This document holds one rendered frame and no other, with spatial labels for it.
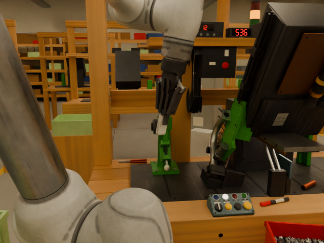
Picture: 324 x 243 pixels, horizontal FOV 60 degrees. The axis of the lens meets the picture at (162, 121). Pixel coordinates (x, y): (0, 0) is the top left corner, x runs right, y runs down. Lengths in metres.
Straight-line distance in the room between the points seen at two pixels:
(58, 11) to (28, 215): 11.01
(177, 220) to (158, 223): 0.44
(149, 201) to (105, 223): 0.10
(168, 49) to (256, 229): 0.70
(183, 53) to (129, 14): 0.19
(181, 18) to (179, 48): 0.08
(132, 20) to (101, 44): 0.64
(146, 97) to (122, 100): 0.13
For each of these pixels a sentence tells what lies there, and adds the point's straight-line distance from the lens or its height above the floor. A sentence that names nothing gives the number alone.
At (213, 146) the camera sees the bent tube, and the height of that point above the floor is 1.05.
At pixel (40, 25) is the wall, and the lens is 11.61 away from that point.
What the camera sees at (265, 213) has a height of 0.90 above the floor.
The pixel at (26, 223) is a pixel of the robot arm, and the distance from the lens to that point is 0.66.
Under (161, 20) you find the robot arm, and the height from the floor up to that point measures 1.54.
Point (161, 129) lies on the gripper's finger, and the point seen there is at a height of 1.22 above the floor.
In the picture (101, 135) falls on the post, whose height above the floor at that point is 1.05.
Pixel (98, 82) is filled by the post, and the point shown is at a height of 1.33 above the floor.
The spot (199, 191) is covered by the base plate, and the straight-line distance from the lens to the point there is 1.22.
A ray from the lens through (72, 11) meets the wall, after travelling 11.43.
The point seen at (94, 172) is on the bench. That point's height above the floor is 0.88.
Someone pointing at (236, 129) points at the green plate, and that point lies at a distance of 1.19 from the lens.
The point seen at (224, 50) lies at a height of 1.48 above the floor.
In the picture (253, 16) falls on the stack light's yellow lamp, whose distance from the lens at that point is 1.63.
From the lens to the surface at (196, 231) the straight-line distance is 1.05.
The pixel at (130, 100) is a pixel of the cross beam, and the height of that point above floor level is 1.22.
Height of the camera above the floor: 1.43
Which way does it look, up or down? 12 degrees down
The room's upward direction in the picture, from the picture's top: straight up
